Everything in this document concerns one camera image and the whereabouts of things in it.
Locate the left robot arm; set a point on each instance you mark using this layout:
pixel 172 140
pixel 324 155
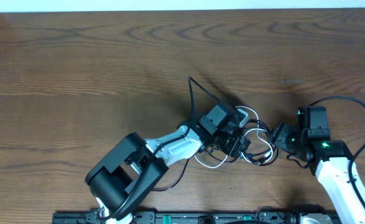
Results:
pixel 127 174

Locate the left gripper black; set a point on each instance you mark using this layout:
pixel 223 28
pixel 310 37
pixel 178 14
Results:
pixel 235 145

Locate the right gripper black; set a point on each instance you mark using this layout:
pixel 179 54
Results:
pixel 280 134

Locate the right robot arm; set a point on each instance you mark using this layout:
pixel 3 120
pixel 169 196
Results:
pixel 330 161

